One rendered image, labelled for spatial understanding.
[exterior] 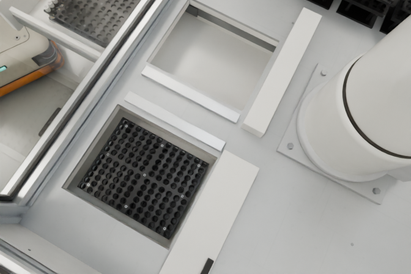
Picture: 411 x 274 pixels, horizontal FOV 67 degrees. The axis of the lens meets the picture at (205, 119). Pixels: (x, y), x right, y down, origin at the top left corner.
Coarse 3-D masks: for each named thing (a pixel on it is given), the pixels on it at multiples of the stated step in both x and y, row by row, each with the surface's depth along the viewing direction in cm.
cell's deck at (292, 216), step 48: (192, 0) 76; (240, 0) 75; (288, 0) 76; (336, 0) 77; (144, 48) 70; (336, 48) 73; (144, 96) 67; (288, 96) 69; (192, 144) 65; (240, 144) 65; (48, 192) 60; (288, 192) 62; (336, 192) 63; (48, 240) 58; (96, 240) 58; (144, 240) 58; (240, 240) 59; (288, 240) 60; (336, 240) 60; (384, 240) 61
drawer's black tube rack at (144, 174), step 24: (120, 144) 68; (144, 144) 68; (168, 144) 72; (96, 168) 69; (120, 168) 67; (144, 168) 70; (168, 168) 67; (192, 168) 71; (96, 192) 65; (120, 192) 68; (144, 192) 65; (168, 192) 68; (192, 192) 66; (144, 216) 64; (168, 216) 67
